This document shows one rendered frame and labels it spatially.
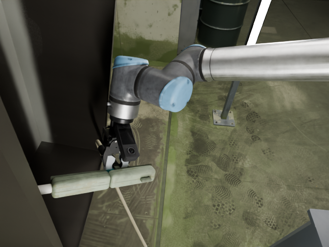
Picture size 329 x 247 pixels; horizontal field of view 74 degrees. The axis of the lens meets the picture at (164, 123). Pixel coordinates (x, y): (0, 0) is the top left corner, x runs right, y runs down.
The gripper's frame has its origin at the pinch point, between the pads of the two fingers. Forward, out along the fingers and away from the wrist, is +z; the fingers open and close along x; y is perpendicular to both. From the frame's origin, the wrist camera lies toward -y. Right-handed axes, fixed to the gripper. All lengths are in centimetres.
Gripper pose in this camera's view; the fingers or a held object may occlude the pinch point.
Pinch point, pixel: (114, 174)
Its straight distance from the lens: 74.0
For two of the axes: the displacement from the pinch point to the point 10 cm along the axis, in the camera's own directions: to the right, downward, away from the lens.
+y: -5.1, -4.2, 7.5
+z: -2.2, 9.1, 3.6
